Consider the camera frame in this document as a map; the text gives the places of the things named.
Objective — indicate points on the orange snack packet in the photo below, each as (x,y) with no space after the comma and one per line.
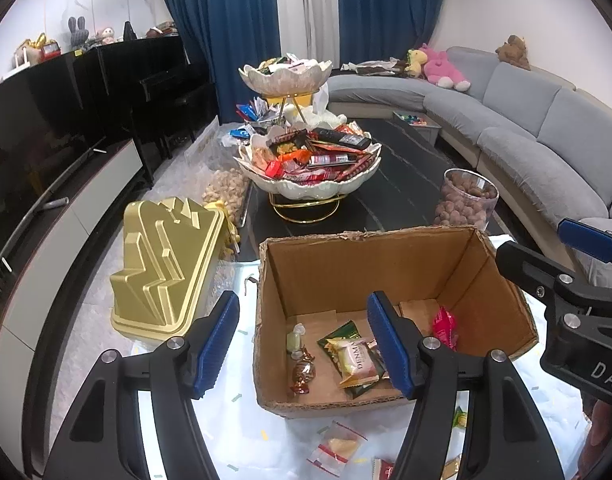
(444,328)

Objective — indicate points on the blue curtains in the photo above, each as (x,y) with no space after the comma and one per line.
(228,34)

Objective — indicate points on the grey storage bin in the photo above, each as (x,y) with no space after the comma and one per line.
(420,123)

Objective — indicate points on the grey sectional sofa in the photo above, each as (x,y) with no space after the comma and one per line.
(546,144)

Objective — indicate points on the small green candy packet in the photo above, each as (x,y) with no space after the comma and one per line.
(460,418)

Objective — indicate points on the black television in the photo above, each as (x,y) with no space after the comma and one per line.
(50,115)

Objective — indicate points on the grey rabbit plush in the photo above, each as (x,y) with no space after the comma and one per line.
(79,32)

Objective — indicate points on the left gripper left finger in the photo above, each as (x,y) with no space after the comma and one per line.
(101,436)

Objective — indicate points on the black piano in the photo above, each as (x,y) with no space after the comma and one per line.
(156,92)

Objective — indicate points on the pink plush toy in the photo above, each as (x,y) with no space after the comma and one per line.
(440,71)

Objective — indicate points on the person's right hand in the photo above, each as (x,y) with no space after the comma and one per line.
(598,437)

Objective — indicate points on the brown cardboard box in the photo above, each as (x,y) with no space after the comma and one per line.
(395,289)

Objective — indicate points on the clear zip bag with cookie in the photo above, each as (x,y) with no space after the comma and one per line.
(337,447)

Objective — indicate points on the dark green snack packet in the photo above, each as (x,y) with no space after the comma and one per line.
(378,390)

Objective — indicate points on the light blue tablecloth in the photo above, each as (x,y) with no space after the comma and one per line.
(247,442)

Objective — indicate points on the pink yogurt hawthorn packet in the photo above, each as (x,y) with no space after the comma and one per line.
(354,360)

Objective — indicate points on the red foil twist candy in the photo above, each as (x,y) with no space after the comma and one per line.
(303,373)

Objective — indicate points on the two tier snack bowl stand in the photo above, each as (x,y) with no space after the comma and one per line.
(293,148)

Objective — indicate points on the bag of nuts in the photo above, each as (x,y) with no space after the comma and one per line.
(228,186)

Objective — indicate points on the yellow plush toy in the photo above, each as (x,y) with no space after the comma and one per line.
(415,61)

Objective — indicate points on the red white candy packet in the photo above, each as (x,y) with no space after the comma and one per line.
(381,469)

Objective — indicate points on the tv console cabinet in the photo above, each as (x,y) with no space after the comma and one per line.
(39,283)

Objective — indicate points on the clear jar of nuts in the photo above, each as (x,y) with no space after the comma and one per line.
(466,199)

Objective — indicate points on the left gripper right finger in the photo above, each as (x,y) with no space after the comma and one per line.
(506,437)

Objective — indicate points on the white twist candy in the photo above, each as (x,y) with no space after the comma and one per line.
(294,341)

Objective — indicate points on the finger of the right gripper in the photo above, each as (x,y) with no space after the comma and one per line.
(587,239)
(532,272)

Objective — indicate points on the gold foil candy packet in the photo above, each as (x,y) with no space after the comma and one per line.
(451,468)

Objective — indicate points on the brown teddy bear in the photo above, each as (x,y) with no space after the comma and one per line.
(514,52)

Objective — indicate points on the gold lid candy container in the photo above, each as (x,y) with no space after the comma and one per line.
(171,250)

